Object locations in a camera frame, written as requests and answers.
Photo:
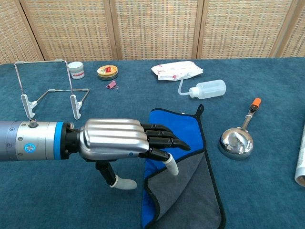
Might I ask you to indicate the rolled printed paper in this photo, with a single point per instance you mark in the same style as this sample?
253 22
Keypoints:
300 167

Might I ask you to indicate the small white jar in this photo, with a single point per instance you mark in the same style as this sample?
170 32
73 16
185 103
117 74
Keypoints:
76 70

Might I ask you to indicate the woven wooden screen panel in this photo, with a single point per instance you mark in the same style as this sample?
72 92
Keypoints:
71 28
155 28
12 35
297 35
243 28

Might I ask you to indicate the pink binder clip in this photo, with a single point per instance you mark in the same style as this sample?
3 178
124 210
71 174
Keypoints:
111 84

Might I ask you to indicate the translucent plastic wash bottle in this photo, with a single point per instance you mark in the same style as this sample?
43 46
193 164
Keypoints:
209 89

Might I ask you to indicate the grey and blue microfibre cloth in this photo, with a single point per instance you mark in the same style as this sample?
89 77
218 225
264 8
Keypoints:
181 190

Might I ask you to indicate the blue table cover cloth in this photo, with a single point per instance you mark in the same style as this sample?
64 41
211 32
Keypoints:
47 202

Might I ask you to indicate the white pink printed tissue pack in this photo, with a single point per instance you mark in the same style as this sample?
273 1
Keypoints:
176 70

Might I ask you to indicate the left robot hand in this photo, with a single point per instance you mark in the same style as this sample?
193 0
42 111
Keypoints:
112 138

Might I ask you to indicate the round yellow lid tin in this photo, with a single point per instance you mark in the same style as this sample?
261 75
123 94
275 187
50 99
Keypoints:
107 71

